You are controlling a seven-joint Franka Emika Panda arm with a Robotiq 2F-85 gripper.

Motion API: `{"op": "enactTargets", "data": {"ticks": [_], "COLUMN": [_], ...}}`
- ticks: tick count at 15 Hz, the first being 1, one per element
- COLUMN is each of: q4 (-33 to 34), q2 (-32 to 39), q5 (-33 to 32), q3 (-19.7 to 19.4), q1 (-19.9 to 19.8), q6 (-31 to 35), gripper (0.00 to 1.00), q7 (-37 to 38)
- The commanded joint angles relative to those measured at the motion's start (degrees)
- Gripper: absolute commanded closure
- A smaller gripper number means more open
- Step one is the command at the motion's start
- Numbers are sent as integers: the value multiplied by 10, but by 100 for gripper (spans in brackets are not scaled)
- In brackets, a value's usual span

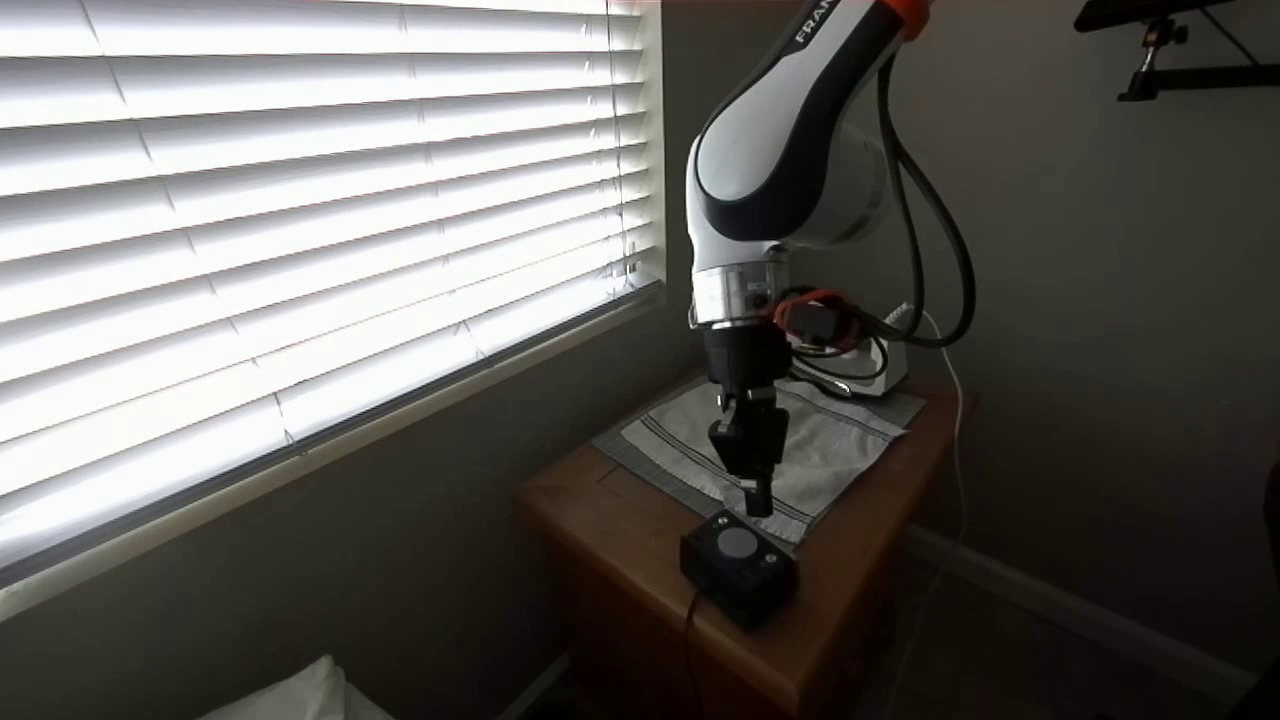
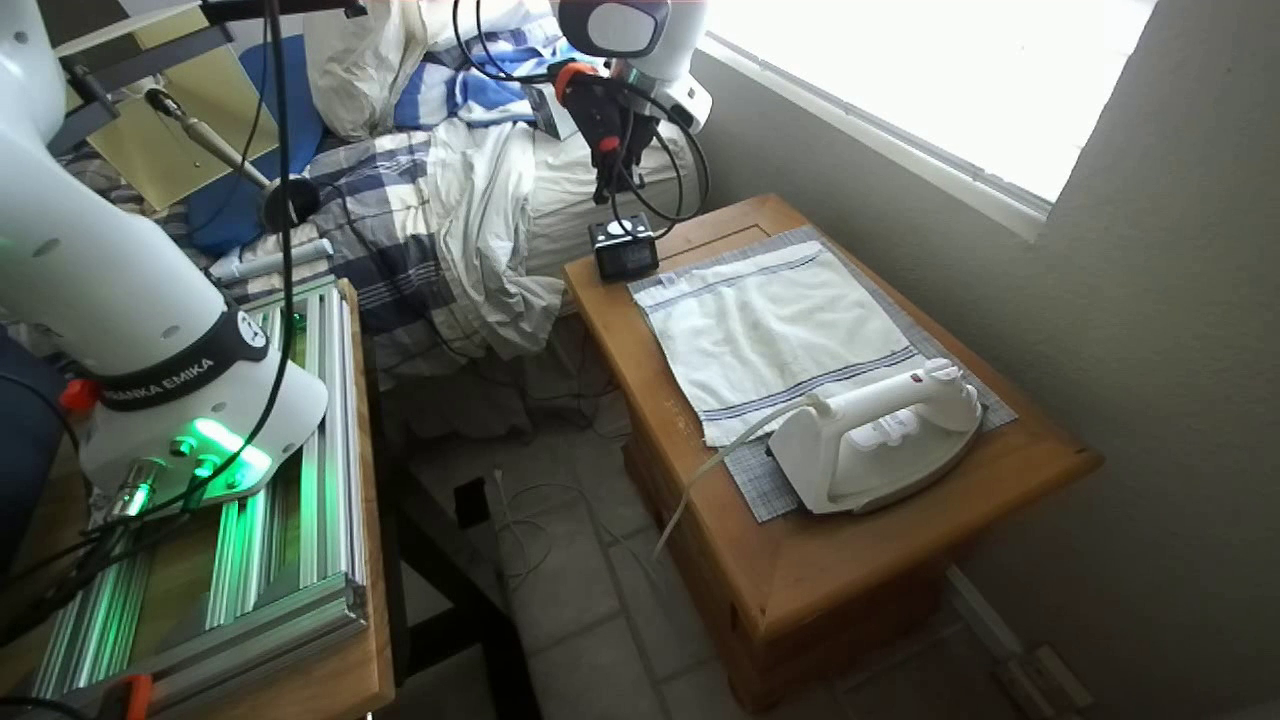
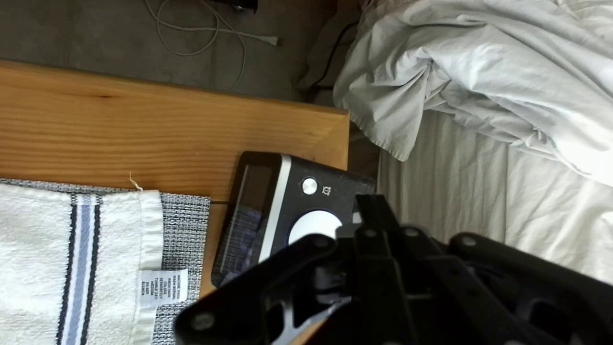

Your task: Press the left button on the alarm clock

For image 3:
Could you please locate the small black adapter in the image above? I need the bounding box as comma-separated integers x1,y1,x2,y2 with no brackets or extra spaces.
213,0,260,16

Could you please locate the black alarm clock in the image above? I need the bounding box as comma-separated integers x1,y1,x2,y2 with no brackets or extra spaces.
209,150,379,290

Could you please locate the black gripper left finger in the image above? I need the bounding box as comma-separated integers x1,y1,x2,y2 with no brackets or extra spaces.
172,194,385,345

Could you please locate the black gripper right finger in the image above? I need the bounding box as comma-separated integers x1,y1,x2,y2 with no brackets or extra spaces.
381,194,613,345

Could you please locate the white striped towel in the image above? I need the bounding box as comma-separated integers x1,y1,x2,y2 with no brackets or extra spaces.
0,181,192,345

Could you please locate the grey woven mat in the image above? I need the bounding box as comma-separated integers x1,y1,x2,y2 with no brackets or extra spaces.
0,179,213,345

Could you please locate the white crumpled bed sheet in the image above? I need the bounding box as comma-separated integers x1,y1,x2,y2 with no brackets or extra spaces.
331,0,613,189

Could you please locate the thin white cable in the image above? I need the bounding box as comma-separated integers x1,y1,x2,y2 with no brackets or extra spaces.
142,0,283,60

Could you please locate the wooden nightstand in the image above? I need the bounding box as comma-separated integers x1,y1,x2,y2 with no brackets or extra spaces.
0,58,352,345

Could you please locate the black clock power cable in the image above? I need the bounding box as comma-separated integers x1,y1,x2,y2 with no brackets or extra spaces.
312,18,360,93

